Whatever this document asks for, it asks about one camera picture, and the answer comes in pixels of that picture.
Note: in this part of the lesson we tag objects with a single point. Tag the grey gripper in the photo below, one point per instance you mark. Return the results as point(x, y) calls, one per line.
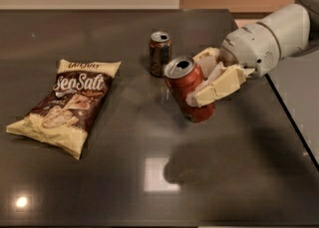
point(253, 49)

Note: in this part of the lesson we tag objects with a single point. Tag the red coke can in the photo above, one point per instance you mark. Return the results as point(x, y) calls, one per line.
point(182, 76)

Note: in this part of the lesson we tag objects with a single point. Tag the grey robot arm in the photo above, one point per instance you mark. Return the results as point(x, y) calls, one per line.
point(291, 25)

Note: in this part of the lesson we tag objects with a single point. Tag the brown soda can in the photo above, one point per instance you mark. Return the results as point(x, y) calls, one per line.
point(160, 52)

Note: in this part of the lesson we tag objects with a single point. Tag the grey side counter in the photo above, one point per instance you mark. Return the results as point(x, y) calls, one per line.
point(296, 80)

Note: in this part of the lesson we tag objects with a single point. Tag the sea salt chips bag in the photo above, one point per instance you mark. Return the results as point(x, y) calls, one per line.
point(66, 115)

